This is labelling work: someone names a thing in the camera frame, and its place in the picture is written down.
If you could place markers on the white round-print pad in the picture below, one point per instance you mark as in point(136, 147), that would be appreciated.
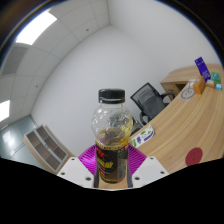
point(188, 91)

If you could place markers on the ceiling air vent grille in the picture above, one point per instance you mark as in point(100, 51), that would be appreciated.
point(14, 60)

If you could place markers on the white green purple leaflet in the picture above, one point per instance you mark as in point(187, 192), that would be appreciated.
point(142, 136)

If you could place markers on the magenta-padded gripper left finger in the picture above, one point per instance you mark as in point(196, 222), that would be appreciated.
point(75, 171)

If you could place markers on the small light blue box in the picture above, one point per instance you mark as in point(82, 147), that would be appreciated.
point(219, 87)

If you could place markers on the flat green box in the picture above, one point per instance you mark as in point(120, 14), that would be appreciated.
point(215, 76)

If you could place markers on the orange-brown box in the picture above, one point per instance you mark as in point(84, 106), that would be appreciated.
point(199, 85)

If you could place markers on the black mesh office chair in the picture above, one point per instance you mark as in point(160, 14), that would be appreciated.
point(148, 100)

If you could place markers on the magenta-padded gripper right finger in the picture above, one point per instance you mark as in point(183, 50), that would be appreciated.
point(150, 170)

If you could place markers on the flat round red coaster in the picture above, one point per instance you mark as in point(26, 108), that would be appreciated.
point(194, 156)

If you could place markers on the flat yellowish box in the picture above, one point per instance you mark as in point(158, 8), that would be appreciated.
point(210, 83)

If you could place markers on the wooden shelf cabinet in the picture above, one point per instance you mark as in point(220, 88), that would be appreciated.
point(46, 150)

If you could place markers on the rectangular ceiling light panel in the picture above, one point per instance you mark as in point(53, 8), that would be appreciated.
point(4, 111)
point(36, 27)

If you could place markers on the upright purple box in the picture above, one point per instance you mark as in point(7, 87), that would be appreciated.
point(202, 68)

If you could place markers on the wooden side desk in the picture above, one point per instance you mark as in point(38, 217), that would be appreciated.
point(181, 75)

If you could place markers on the clear black-capped drink bottle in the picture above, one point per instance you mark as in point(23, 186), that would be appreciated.
point(111, 116)

